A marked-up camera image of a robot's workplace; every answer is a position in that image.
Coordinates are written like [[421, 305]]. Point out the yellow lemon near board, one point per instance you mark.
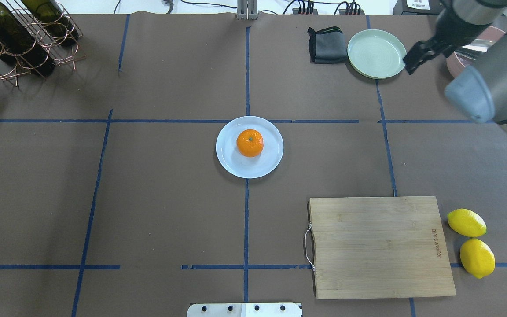
[[467, 223]]

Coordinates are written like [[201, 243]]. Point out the dark wine bottle middle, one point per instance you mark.
[[54, 20]]

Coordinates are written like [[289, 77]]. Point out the metal scoop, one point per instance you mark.
[[477, 48]]

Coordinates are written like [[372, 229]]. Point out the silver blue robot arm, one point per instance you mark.
[[480, 91]]

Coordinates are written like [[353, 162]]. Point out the bamboo cutting board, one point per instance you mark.
[[378, 248]]

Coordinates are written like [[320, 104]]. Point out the light blue plate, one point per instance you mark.
[[249, 167]]

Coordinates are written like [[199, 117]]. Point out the dark folded cloth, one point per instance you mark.
[[327, 46]]

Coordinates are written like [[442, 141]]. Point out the yellow lemon outer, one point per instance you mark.
[[477, 258]]

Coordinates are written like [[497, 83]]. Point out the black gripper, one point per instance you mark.
[[439, 45]]

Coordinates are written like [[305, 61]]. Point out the orange fruit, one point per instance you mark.
[[250, 143]]

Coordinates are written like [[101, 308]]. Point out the copper wire bottle rack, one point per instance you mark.
[[36, 36]]

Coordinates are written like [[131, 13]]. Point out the white pole base plate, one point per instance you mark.
[[264, 309]]

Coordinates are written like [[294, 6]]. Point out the pink bowl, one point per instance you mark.
[[456, 63]]

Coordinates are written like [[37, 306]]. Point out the green plate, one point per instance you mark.
[[376, 54]]

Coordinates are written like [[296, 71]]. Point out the black power strip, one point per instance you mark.
[[310, 7]]

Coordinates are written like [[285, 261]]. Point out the aluminium frame post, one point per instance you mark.
[[247, 10]]

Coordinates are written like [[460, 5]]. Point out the dark wine bottle front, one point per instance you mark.
[[18, 41]]

